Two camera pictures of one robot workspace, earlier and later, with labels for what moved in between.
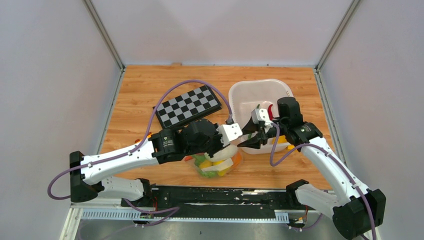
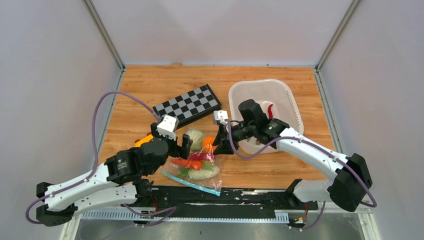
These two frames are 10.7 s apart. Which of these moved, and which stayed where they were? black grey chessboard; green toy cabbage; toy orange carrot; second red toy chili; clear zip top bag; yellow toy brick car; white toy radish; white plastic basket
Moved: green toy cabbage; white toy radish; clear zip top bag; toy orange carrot
Stayed: yellow toy brick car; black grey chessboard; white plastic basket; second red toy chili
